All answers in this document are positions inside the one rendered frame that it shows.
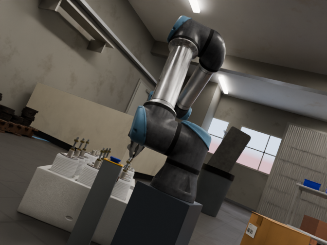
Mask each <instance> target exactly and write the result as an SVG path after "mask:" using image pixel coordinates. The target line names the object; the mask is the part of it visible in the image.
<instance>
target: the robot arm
mask: <svg viewBox="0 0 327 245"><path fill-rule="evenodd" d="M166 41H167V42H168V43H169V45H168V48H169V50H170V53H169V56H168V58H167V60H166V63H165V65H164V68H163V70H162V73H161V75H160V77H159V80H158V82H157V85H156V87H155V89H154V91H151V92H150V94H149V95H148V98H147V101H146V102H145V103H144V105H143V106H138V108H137V110H136V113H135V116H134V119H133V122H132V126H131V129H130V131H129V134H128V136H129V137H130V139H131V141H130V142H131V144H129V145H128V146H127V149H128V150H129V157H132V156H133V158H135V157H136V156H137V155H139V154H140V152H141V151H142V150H143V149H144V148H145V147H146V148H149V149H151V150H154V151H156V152H158V153H161V154H163V155H166V156H167V159H166V161H165V163H164V165H163V167H162V168H161V169H160V170H159V171H158V172H157V173H156V175H155V176H154V177H153V179H152V181H151V183H150V185H151V186H152V187H154V188H156V189H158V190H160V191H162V192H164V193H166V194H168V195H170V196H173V197H175V198H178V199H180V200H183V201H186V202H189V203H194V201H195V199H196V193H197V179H198V176H199V173H200V170H201V168H202V165H203V162H204V160H205V157H206V155H207V152H208V151H209V147H210V144H211V140H212V138H211V136H210V134H209V133H208V132H207V131H206V130H204V129H203V128H201V127H200V126H198V125H196V124H194V123H191V122H189V121H187V120H188V118H189V116H190V114H191V112H192V109H191V105H192V104H193V102H194V101H195V100H196V98H197V97H198V96H199V94H200V93H201V91H202V90H203V88H204V87H205V85H206V84H207V83H208V81H209V80H210V78H211V77H212V75H213V74H214V73H216V72H218V71H219V69H220V68H221V67H222V65H223V62H224V59H225V54H226V48H225V43H224V40H223V38H222V36H221V35H220V33H218V32H217V31H215V30H213V29H211V28H209V27H207V26H205V25H203V24H201V23H199V22H197V21H195V20H193V19H192V18H189V17H186V16H180V17H179V18H178V20H177V21H176V23H175V24H174V26H173V28H172V30H171V32H170V33H169V35H168V37H167V40H166ZM196 57H199V64H198V66H197V67H196V69H195V71H194V72H193V74H192V76H191V77H190V79H189V81H188V82H187V84H186V85H185V87H184V89H183V90H182V92H181V94H180V95H179V93H180V91H181V88H182V85H183V82H184V79H185V77H186V74H187V71H188V68H189V66H190V63H191V60H193V59H195V58H196ZM175 118H178V119H180V120H183V121H182V122H181V123H179V122H177V121H175ZM133 152H134V154H133Z"/></svg>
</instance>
